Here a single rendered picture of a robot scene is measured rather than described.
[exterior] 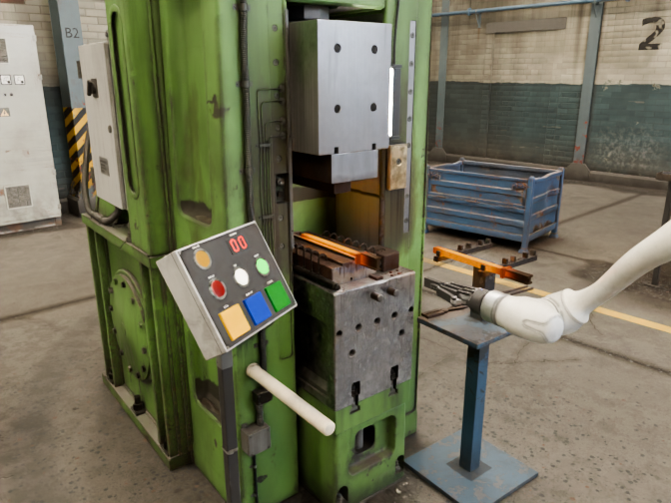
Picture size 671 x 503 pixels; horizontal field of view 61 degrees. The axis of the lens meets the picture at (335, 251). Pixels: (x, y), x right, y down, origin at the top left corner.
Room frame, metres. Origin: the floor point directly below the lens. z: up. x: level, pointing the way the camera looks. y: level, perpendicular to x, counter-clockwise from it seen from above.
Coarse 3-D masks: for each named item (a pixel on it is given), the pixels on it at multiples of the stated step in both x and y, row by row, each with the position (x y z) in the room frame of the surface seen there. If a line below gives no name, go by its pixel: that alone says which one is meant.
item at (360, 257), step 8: (312, 240) 2.12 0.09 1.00; (320, 240) 2.09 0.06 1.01; (336, 248) 1.99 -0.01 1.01; (344, 248) 1.99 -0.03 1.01; (360, 256) 1.89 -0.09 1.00; (368, 256) 1.85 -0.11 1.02; (376, 256) 1.84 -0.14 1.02; (360, 264) 1.89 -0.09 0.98; (368, 264) 1.86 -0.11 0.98; (376, 264) 1.83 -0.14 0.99
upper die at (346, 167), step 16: (304, 160) 1.96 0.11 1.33; (320, 160) 1.88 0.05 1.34; (336, 160) 1.85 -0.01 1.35; (352, 160) 1.89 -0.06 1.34; (368, 160) 1.93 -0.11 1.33; (304, 176) 1.96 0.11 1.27; (320, 176) 1.89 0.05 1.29; (336, 176) 1.85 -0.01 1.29; (352, 176) 1.89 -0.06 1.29; (368, 176) 1.93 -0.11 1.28
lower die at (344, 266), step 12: (300, 240) 2.16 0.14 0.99; (300, 252) 2.02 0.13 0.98; (324, 252) 1.98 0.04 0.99; (336, 252) 1.97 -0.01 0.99; (300, 264) 1.99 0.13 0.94; (324, 264) 1.88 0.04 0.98; (336, 264) 1.88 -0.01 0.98; (348, 264) 1.88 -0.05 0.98; (324, 276) 1.87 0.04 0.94; (336, 276) 1.85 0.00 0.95; (348, 276) 1.88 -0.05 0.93; (360, 276) 1.91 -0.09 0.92
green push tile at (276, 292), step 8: (280, 280) 1.55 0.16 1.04; (264, 288) 1.49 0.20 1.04; (272, 288) 1.51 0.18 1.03; (280, 288) 1.53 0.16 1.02; (272, 296) 1.49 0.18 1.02; (280, 296) 1.52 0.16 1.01; (288, 296) 1.54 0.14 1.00; (272, 304) 1.48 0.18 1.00; (280, 304) 1.50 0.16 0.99; (288, 304) 1.52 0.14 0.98
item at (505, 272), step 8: (440, 248) 2.08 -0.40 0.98; (448, 256) 2.02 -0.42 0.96; (456, 256) 1.99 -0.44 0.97; (464, 256) 1.97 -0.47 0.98; (472, 256) 1.97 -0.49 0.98; (472, 264) 1.93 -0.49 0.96; (488, 264) 1.88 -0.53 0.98; (496, 264) 1.88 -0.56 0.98; (496, 272) 1.85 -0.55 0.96; (504, 272) 1.82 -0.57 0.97; (512, 272) 1.79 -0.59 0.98; (520, 272) 1.78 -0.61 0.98; (520, 280) 1.77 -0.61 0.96; (528, 280) 1.75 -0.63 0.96
